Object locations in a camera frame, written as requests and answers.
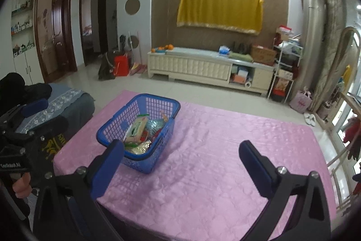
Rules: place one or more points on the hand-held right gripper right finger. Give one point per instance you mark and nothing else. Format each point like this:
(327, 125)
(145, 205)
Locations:
(253, 164)

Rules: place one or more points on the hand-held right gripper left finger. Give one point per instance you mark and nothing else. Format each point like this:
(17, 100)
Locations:
(108, 167)

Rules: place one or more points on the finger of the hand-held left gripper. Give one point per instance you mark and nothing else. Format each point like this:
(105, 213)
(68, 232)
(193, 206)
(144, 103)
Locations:
(53, 126)
(35, 107)

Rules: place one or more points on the clear yellow biscuit packet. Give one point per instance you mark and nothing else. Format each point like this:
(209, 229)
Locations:
(138, 147)

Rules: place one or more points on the green cracker packet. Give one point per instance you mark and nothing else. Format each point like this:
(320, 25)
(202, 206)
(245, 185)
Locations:
(136, 128)

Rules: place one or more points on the red snack packet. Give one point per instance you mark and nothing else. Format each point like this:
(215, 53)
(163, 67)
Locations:
(152, 136)

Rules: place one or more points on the blue plastic basket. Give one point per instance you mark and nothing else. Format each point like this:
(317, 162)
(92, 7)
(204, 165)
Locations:
(160, 145)

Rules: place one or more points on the light blue snack packet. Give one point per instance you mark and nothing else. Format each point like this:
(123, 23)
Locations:
(156, 125)

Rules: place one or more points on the person's left hand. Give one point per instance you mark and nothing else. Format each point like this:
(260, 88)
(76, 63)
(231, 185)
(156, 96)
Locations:
(22, 183)

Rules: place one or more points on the black clothes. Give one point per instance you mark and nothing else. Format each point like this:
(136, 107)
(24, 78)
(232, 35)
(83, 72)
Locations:
(33, 91)

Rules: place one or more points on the black cloth with yellow print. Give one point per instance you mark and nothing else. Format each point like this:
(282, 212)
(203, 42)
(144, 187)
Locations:
(56, 145)

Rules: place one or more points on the sofa with grey blue cover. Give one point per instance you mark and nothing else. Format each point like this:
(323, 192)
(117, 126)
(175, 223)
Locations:
(81, 105)

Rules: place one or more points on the white shelf cabinet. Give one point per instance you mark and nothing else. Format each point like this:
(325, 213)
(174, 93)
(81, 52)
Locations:
(24, 68)

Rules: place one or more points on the pink tablecloth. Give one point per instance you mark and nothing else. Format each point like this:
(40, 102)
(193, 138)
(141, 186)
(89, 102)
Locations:
(211, 145)

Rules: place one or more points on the white slipper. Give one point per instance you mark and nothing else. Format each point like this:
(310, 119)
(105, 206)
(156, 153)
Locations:
(307, 117)
(312, 120)

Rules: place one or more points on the dark wooden door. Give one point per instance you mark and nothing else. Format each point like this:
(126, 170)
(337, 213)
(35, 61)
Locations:
(60, 37)

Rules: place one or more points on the pink bag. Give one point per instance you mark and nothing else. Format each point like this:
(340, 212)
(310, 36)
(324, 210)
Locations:
(301, 102)

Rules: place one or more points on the black bag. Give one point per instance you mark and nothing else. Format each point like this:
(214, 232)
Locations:
(105, 67)

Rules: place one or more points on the white paper roll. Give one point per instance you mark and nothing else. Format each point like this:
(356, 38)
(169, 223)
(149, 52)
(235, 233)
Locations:
(248, 84)

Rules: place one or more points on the red printed gift box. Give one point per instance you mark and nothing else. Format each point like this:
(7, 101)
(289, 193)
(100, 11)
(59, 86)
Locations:
(282, 88)

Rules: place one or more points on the orange box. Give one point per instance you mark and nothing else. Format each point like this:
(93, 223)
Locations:
(239, 78)

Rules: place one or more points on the red bag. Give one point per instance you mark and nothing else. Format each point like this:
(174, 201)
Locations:
(121, 66)

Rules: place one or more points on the broom with pink head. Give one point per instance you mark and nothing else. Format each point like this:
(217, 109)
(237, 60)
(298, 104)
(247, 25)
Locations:
(138, 69)

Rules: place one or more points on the red hanging clothes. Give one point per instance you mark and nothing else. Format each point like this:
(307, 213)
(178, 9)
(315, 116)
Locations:
(352, 135)

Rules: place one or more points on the white metal rack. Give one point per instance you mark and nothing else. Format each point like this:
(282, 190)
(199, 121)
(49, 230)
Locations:
(276, 60)

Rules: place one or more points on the green cushion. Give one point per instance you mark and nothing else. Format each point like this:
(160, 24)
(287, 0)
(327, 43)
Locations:
(241, 57)

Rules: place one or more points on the black upright case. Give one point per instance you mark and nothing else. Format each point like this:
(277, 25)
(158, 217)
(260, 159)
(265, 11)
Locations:
(123, 42)

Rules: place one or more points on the brown cardboard box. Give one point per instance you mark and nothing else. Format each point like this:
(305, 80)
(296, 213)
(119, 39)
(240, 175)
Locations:
(263, 55)

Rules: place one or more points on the white television cabinet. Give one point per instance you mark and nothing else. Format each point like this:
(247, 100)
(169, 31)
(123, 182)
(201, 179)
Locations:
(197, 68)

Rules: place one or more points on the blue tissue box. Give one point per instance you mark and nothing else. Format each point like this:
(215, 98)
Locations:
(224, 50)

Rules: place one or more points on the yellow hanging item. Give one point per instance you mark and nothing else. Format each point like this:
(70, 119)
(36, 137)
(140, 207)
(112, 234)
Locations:
(347, 73)

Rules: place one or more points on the red and white box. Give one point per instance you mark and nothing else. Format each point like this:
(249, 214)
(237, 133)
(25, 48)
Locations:
(284, 33)

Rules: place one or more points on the standing air conditioner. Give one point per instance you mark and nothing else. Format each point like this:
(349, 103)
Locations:
(314, 40)

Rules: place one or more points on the patterned beige curtain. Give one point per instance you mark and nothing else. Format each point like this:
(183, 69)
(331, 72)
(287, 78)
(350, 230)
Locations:
(332, 32)

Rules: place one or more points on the yellow cloth cover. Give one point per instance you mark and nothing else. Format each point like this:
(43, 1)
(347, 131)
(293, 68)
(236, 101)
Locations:
(220, 9)

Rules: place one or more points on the cream arched chair back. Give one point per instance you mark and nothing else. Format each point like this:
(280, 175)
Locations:
(357, 35)

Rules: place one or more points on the dark wooden doorway frame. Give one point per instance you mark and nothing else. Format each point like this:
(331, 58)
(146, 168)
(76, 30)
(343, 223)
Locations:
(103, 18)

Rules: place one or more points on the cream wooden chair frame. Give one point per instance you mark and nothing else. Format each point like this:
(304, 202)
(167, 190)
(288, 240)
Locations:
(349, 98)

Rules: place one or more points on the round brown wall panel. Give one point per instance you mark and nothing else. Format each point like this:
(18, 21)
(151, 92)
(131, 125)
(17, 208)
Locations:
(132, 6)
(136, 40)

